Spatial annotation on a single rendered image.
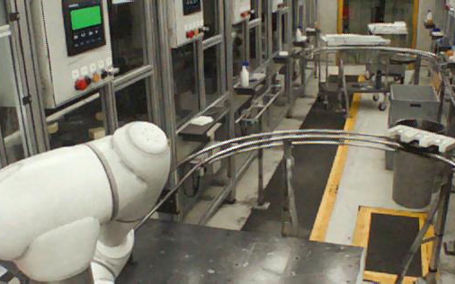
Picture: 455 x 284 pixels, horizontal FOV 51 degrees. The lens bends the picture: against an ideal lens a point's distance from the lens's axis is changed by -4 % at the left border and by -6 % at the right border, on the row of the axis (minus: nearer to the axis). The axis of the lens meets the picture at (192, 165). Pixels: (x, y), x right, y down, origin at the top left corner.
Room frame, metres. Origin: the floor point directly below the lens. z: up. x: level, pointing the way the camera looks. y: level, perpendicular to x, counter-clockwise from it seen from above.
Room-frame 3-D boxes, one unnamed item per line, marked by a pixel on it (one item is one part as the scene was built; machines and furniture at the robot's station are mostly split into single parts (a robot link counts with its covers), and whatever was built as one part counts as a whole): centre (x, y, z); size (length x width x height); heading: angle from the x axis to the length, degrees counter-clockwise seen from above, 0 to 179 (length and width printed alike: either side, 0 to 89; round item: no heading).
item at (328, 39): (6.11, -2.12, 0.48); 0.88 x 0.56 x 0.96; 85
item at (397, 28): (7.13, -2.98, 0.48); 0.84 x 0.58 x 0.97; 165
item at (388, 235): (2.75, -1.33, 0.01); 1.00 x 0.55 x 0.01; 157
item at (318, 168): (5.32, -1.57, 0.01); 5.85 x 0.59 x 0.01; 157
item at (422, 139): (2.43, -1.25, 0.84); 0.37 x 0.14 x 0.10; 35
